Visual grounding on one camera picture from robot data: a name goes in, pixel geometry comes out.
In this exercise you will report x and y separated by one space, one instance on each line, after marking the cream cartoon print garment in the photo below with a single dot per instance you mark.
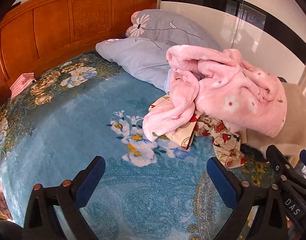
225 140

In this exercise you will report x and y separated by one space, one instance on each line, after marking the blue floral plush blanket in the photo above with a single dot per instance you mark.
68 135

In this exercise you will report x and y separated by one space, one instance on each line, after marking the light blue cloth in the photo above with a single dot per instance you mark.
169 78

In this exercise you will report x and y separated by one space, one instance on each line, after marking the glossy white and black wardrobe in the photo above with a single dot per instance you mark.
255 45

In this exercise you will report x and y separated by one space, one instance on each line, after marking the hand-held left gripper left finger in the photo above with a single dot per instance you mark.
91 180

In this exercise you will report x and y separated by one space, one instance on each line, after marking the beige knit sweater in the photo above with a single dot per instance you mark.
292 120

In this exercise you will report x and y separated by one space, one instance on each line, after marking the grey-blue floral pillow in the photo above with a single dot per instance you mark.
138 57
167 27

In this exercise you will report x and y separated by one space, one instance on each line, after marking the pink fleece floral garment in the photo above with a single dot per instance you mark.
230 87

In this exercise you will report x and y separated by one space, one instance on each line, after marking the carved wooden headboard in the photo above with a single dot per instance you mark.
55 25

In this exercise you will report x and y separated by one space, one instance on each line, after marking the red checkered cloth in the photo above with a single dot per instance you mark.
22 81

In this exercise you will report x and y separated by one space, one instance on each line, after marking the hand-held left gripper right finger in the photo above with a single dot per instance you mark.
222 182

